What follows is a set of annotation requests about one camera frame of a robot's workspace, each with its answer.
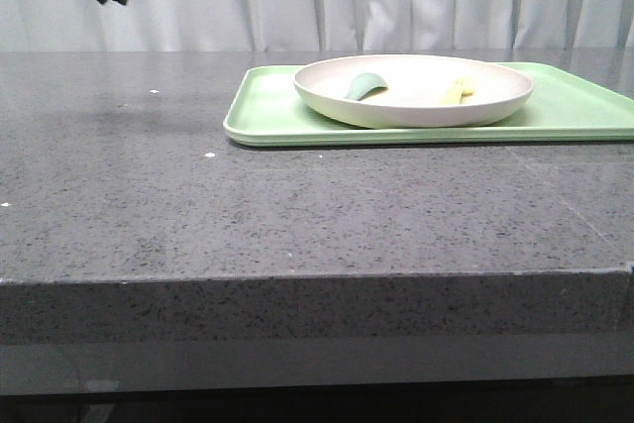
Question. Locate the green plastic spoon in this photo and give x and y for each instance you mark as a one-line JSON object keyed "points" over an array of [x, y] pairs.
{"points": [[365, 85]]}

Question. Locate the white pleated curtain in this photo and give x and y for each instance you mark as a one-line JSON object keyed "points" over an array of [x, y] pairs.
{"points": [[312, 25]]}

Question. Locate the yellow plastic fork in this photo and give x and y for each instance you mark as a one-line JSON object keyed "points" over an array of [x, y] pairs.
{"points": [[461, 88]]}

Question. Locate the beige round plate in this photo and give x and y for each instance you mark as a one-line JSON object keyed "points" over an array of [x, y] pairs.
{"points": [[416, 84]]}

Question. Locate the light green serving tray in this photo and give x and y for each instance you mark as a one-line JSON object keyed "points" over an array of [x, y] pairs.
{"points": [[268, 113]]}

